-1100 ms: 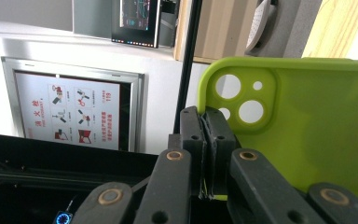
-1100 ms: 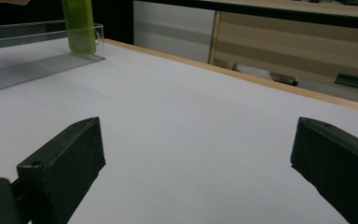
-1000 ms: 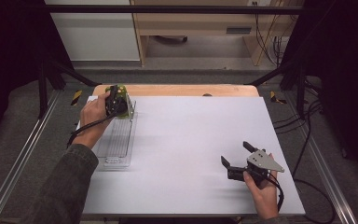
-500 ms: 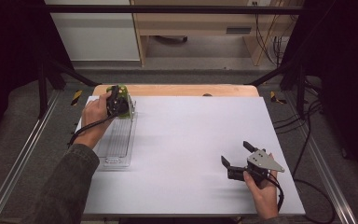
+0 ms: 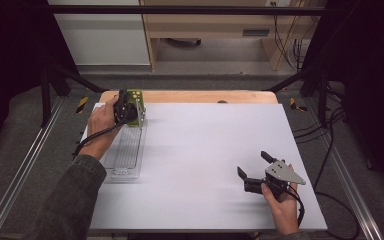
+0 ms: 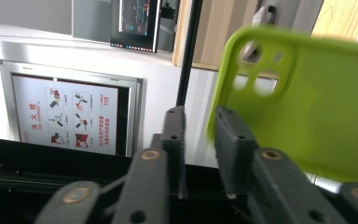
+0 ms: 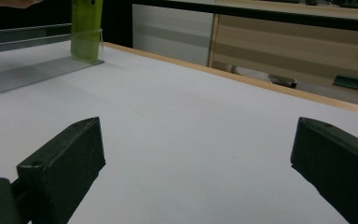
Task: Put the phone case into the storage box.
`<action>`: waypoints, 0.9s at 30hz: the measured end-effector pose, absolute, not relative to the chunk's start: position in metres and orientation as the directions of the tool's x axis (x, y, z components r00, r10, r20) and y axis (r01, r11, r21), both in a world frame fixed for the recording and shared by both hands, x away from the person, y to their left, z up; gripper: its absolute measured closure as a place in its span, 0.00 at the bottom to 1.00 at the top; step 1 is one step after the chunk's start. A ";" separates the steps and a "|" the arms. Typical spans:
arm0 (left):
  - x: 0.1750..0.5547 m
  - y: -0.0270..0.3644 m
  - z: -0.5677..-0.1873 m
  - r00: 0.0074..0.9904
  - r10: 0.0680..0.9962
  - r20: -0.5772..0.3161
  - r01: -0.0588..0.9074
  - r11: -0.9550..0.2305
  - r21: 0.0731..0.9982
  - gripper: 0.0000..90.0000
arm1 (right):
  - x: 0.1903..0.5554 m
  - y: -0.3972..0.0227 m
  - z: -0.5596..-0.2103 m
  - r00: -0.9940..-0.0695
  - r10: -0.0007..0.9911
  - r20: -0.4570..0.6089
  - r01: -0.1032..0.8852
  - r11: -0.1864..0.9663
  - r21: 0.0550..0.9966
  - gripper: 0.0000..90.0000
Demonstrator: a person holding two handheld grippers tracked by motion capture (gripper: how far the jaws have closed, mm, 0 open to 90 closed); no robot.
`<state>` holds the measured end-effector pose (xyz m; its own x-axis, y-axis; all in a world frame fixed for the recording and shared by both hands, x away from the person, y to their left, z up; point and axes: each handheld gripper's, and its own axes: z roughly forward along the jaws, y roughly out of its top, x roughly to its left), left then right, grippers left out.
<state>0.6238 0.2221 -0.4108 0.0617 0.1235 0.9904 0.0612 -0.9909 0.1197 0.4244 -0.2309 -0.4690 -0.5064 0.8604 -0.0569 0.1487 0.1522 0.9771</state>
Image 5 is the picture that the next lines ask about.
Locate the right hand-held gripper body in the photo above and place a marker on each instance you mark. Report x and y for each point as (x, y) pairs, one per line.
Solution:
(281, 173)

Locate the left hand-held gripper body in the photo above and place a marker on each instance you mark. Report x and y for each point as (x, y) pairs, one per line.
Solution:
(124, 112)

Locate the clear plastic tray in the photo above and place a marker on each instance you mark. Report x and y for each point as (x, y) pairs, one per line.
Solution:
(126, 153)

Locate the person's left hand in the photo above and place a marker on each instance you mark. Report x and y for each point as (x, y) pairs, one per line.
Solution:
(101, 123)

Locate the person's right hand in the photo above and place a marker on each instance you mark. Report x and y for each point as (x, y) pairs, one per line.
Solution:
(285, 210)

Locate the yellow and black tape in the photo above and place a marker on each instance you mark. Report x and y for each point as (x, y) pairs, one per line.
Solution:
(295, 105)
(82, 104)

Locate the white cabinet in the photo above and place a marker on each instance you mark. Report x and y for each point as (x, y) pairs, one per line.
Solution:
(103, 40)

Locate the black metal stand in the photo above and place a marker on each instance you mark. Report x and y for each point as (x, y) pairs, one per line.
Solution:
(321, 86)
(51, 83)

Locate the wooden desk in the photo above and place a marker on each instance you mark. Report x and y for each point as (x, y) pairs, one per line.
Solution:
(206, 28)

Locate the black curtain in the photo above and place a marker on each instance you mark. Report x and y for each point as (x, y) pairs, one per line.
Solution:
(366, 83)
(10, 66)

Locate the white power strip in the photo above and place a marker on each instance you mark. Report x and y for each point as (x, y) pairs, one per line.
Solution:
(280, 2)

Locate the aluminium rail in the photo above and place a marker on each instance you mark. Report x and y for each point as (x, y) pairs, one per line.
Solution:
(20, 173)
(346, 173)

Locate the black horizontal frame bar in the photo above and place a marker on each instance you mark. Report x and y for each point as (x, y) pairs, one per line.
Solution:
(180, 10)

